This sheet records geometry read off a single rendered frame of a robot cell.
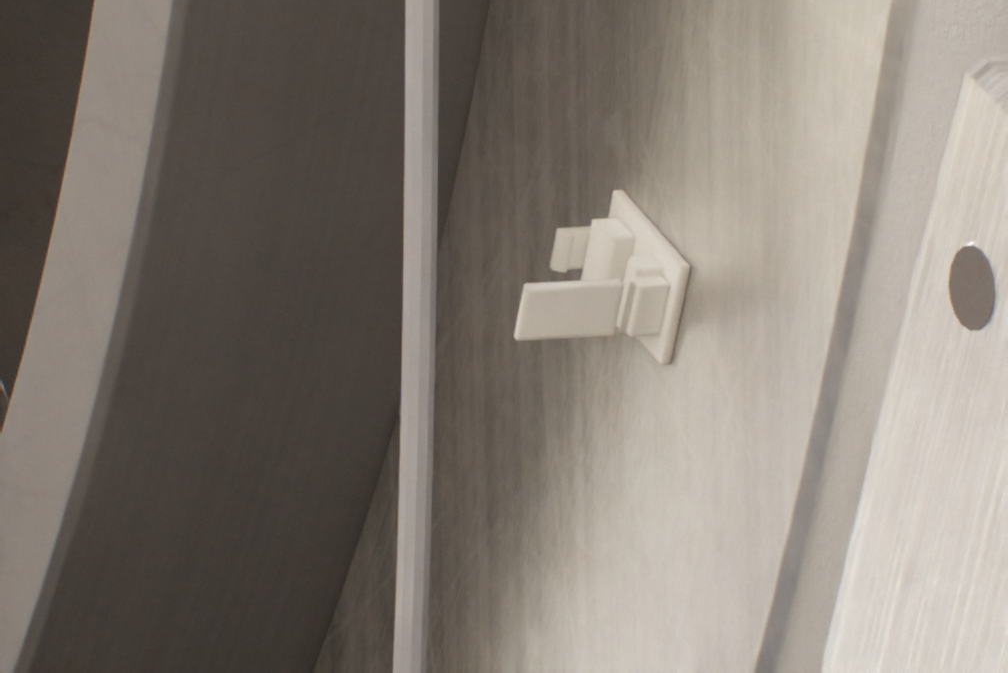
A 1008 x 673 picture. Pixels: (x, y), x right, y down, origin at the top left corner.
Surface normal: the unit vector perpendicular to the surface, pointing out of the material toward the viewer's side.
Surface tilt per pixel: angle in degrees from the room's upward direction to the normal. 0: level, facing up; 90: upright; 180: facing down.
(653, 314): 115
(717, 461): 90
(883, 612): 90
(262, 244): 119
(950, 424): 90
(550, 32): 90
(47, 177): 59
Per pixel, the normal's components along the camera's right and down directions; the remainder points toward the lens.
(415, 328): -0.26, 0.19
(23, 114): 0.39, -0.41
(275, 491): 0.38, 0.63
